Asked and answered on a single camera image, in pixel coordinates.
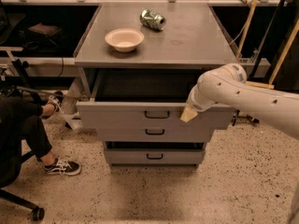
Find black white sneaker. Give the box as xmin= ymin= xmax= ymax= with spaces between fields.
xmin=44 ymin=159 xmax=81 ymax=176

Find grey bottom drawer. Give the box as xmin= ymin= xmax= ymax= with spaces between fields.
xmin=104 ymin=149 xmax=205 ymax=165

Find black office chair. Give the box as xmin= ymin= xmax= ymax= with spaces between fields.
xmin=0 ymin=149 xmax=45 ymax=222

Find grey top drawer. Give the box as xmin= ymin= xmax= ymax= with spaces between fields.
xmin=78 ymin=69 xmax=234 ymax=130

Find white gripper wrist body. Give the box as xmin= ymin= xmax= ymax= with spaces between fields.
xmin=186 ymin=86 xmax=215 ymax=112

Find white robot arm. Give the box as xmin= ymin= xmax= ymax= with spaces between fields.
xmin=182 ymin=63 xmax=299 ymax=224

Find grey drawer cabinet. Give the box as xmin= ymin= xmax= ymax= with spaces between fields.
xmin=73 ymin=2 xmax=239 ymax=169

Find grey middle drawer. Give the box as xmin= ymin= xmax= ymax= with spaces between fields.
xmin=96 ymin=127 xmax=213 ymax=143

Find grey drawer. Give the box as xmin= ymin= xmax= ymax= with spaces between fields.
xmin=104 ymin=149 xmax=205 ymax=165
xmin=78 ymin=69 xmax=234 ymax=130
xmin=96 ymin=127 xmax=213 ymax=143

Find crushed green soda can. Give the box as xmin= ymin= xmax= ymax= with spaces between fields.
xmin=139 ymin=9 xmax=166 ymax=31

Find seated person black trousers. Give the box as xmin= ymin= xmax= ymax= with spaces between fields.
xmin=0 ymin=96 xmax=60 ymax=169

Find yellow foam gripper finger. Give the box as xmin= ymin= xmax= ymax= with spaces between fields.
xmin=180 ymin=105 xmax=198 ymax=122

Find wooden stick frame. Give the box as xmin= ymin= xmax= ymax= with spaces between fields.
xmin=236 ymin=0 xmax=286 ymax=79

